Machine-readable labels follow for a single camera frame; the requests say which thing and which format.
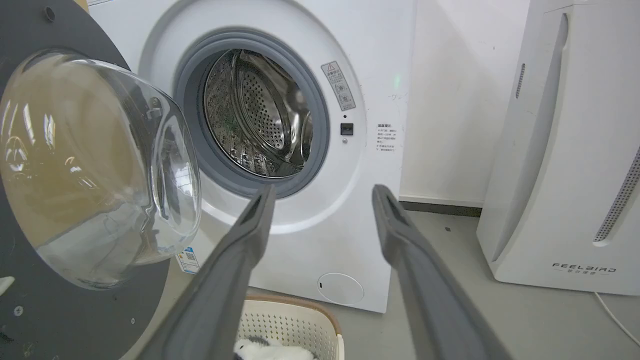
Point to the white air purifier appliance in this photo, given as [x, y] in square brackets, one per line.
[575, 150]

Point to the white cloth in basket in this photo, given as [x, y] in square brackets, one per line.
[272, 351]

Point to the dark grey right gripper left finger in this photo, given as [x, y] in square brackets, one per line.
[220, 295]

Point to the washing machine door glass bowl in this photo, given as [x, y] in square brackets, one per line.
[75, 175]

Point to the white front-load washing machine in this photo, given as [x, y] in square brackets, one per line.
[350, 75]

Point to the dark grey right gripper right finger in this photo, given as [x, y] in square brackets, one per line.
[430, 300]

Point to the cream perforated laundry basket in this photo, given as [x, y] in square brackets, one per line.
[295, 325]

